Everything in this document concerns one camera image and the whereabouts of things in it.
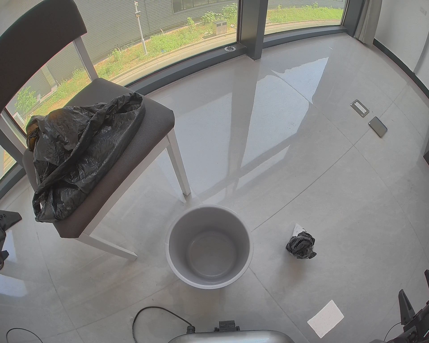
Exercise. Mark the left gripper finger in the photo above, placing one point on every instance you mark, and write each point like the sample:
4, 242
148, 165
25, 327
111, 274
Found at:
3, 259
8, 219

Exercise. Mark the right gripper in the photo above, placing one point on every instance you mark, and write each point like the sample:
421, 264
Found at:
420, 321

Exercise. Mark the black plastic bag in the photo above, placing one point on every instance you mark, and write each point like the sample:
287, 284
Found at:
83, 150

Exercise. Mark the black plastic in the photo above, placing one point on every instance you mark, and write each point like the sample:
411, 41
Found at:
301, 246

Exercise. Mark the white printed wrapper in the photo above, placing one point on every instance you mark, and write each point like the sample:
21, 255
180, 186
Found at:
297, 229

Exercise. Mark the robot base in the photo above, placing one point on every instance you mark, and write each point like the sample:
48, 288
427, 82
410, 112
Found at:
231, 336

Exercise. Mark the white trash bin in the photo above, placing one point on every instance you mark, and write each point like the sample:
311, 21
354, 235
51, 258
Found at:
207, 248

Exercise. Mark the grey chair with white legs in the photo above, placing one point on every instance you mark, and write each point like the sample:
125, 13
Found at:
150, 117

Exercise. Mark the grey curtain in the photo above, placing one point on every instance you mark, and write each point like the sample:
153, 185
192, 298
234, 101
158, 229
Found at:
368, 20

